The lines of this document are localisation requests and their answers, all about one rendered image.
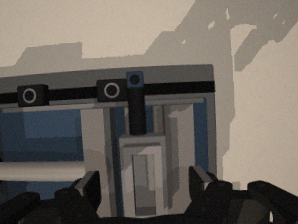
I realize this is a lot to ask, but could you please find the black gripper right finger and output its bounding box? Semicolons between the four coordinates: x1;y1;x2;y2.
172;166;298;224

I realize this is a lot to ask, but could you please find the light grey rectangular block with pocket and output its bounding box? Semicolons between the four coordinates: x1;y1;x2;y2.
119;132;168;218

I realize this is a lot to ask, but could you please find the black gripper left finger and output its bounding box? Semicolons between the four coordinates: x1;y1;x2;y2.
0;171;108;224

